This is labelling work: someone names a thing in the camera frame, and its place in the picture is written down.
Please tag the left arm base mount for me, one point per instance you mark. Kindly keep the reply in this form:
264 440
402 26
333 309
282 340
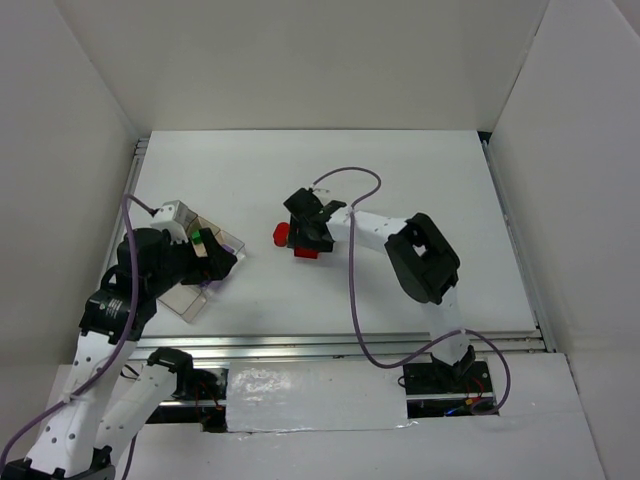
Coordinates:
203 406

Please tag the long clear plastic container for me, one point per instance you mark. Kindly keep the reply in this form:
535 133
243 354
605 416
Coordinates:
186 302

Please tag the white foam board cover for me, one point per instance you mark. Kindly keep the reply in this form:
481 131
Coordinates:
313 396

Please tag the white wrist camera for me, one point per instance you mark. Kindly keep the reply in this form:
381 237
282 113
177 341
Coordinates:
162 221
320 192

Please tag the red rounded lego brick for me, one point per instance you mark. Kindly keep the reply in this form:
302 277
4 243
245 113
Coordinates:
280 234

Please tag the amber plastic container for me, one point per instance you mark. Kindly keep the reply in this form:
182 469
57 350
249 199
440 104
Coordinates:
209 245

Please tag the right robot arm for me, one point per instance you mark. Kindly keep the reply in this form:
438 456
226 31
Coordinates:
425 264

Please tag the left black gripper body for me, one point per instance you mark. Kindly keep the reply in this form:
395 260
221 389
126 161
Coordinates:
201 255

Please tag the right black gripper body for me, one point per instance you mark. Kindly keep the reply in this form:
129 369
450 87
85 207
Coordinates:
304 230

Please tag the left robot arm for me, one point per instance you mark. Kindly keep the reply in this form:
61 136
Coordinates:
86 433

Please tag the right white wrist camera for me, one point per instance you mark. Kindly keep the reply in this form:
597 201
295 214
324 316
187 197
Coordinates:
320 192

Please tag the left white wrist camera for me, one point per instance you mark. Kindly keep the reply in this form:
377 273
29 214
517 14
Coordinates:
162 221

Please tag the small clear plastic container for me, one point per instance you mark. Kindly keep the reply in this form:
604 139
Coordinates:
234 246

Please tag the aluminium front rail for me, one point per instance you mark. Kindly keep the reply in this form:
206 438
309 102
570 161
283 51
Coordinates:
227 348

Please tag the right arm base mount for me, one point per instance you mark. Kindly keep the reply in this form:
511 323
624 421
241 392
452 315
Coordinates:
431 394

